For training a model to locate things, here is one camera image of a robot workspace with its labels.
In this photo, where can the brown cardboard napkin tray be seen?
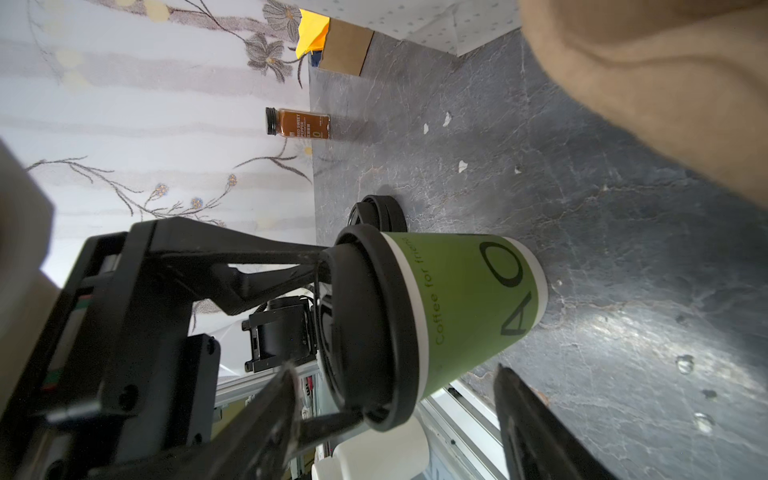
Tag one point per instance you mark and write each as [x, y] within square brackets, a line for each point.
[346, 47]

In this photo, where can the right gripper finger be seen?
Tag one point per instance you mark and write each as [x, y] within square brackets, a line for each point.
[537, 445]

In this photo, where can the amber spice bottle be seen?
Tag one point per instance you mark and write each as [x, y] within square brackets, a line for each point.
[297, 124]

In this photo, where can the black cup lid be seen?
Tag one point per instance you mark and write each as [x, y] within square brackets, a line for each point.
[367, 334]

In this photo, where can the stack of black lids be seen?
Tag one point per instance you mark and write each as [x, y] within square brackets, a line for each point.
[380, 211]

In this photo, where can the brown pulp cup carrier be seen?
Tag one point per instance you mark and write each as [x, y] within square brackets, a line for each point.
[688, 78]

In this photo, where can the yellow napkin stack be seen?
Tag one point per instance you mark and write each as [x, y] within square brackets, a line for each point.
[313, 29]

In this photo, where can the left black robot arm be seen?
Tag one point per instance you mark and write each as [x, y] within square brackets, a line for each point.
[282, 333]

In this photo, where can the green paper coffee cup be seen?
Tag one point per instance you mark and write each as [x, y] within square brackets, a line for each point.
[472, 296]

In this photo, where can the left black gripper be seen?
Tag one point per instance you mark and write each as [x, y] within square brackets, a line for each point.
[116, 387]

